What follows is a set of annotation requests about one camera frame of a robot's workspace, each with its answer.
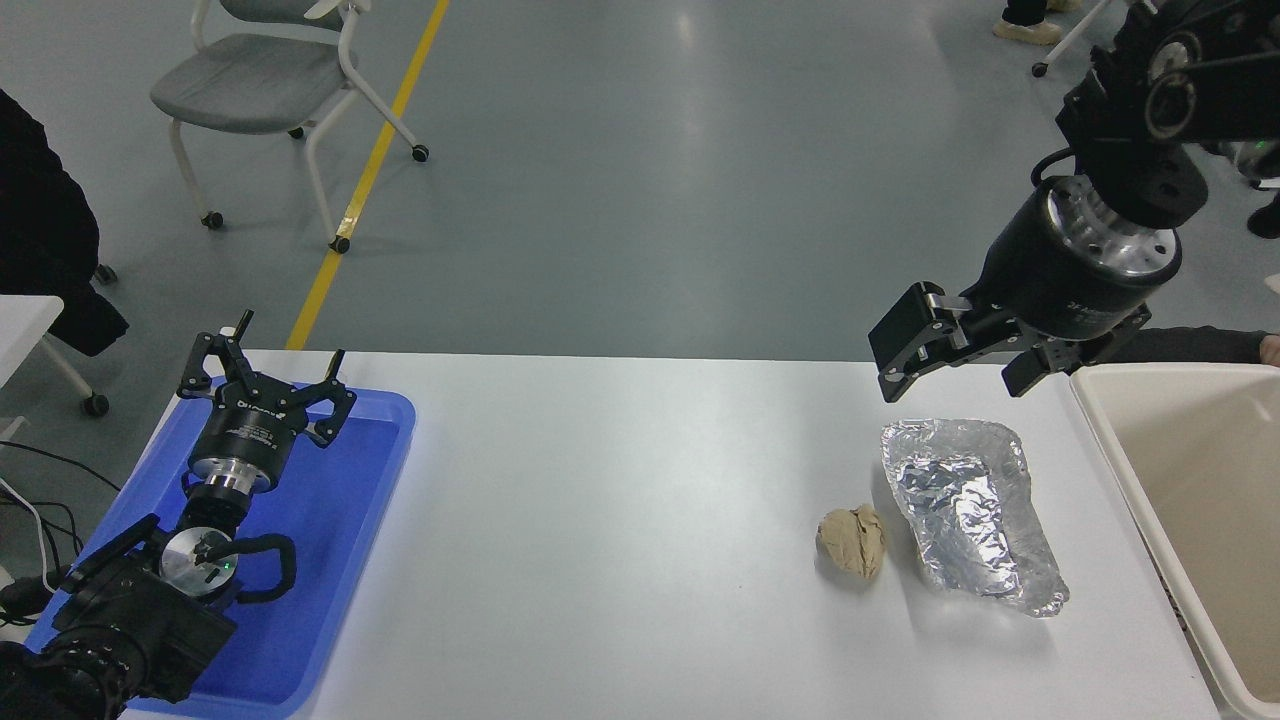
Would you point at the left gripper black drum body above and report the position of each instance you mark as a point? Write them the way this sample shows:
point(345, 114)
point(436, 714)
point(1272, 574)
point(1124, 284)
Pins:
point(245, 430)

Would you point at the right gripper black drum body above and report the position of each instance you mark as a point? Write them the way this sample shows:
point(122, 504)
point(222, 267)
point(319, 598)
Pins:
point(1040, 285)

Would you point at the foil plate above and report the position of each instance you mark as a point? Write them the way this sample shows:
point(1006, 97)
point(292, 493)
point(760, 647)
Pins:
point(970, 510)

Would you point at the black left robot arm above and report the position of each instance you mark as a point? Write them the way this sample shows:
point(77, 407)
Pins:
point(130, 620)

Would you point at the person's hand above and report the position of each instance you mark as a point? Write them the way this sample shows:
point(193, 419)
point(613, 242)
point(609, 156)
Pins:
point(1272, 350)

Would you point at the blue plastic tray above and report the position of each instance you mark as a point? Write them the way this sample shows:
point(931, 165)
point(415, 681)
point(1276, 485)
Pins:
point(330, 560)

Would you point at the large pale bin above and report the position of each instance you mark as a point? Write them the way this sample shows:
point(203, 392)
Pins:
point(1200, 480)

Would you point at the crumpled tan paper ball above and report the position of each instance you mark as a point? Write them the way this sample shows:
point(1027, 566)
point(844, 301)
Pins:
point(852, 542)

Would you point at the person's foot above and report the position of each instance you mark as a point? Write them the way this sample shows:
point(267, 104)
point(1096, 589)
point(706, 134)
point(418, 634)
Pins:
point(1266, 218)
point(1028, 30)

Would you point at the person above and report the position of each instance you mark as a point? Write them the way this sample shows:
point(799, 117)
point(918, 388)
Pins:
point(40, 230)

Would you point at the white wheeled chair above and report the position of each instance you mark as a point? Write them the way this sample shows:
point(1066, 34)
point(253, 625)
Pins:
point(1070, 38)

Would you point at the grey chair with white frame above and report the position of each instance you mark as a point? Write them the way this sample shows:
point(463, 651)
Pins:
point(250, 85)

